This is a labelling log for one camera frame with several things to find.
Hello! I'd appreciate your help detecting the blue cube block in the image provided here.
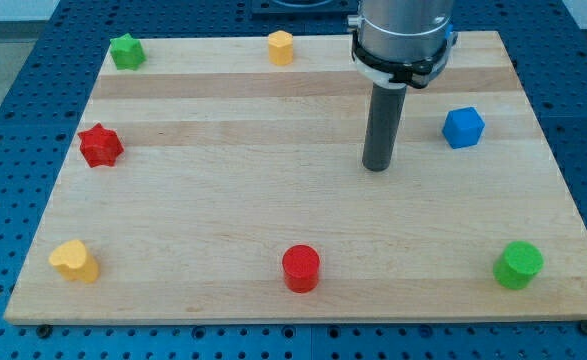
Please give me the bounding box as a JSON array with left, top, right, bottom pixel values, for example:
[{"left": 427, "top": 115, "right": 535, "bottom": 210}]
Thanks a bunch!
[{"left": 442, "top": 107, "right": 485, "bottom": 149}]

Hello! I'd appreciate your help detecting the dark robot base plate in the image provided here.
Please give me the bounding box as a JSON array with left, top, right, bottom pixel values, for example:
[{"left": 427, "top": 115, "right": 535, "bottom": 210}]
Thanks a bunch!
[{"left": 249, "top": 0, "right": 359, "bottom": 17}]

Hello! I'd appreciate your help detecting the yellow heart block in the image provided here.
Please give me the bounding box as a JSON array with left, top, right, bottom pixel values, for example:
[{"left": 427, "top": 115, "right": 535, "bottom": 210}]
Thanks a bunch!
[{"left": 48, "top": 239, "right": 100, "bottom": 283}]

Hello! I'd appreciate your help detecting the red cylinder block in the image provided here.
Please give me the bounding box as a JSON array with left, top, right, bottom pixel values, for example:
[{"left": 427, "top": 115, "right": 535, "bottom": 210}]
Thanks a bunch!
[{"left": 282, "top": 244, "right": 320, "bottom": 293}]

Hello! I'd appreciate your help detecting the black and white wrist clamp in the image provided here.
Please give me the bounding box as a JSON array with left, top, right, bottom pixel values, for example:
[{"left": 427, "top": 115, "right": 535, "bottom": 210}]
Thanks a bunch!
[{"left": 351, "top": 31, "right": 458, "bottom": 89}]

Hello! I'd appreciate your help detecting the red star block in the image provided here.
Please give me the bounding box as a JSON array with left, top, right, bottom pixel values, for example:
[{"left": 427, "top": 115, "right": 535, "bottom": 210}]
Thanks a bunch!
[{"left": 78, "top": 123, "right": 124, "bottom": 168}]

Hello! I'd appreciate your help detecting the green star block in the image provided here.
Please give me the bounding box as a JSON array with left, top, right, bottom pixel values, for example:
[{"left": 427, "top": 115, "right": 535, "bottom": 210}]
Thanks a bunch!
[{"left": 109, "top": 33, "right": 146, "bottom": 70}]

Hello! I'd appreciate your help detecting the dark grey cylindrical pointer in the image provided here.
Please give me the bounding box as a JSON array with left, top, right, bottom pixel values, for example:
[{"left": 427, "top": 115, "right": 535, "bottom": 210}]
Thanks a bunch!
[{"left": 362, "top": 84, "right": 407, "bottom": 172}]

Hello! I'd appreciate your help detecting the green cylinder block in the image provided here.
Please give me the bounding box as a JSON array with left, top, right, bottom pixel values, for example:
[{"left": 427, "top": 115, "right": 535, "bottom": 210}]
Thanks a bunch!
[{"left": 493, "top": 241, "right": 544, "bottom": 290}]

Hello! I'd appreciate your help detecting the light wooden board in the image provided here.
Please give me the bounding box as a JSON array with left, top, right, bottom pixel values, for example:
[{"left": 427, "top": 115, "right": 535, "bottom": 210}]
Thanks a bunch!
[{"left": 5, "top": 31, "right": 587, "bottom": 325}]

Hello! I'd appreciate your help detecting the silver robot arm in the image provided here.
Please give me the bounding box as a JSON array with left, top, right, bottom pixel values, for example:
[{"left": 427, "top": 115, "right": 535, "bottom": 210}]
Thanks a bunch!
[{"left": 348, "top": 0, "right": 454, "bottom": 63}]

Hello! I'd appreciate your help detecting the yellow hexagon block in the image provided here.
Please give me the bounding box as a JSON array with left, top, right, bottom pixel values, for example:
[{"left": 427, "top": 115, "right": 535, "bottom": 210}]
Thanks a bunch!
[{"left": 267, "top": 30, "right": 294, "bottom": 66}]

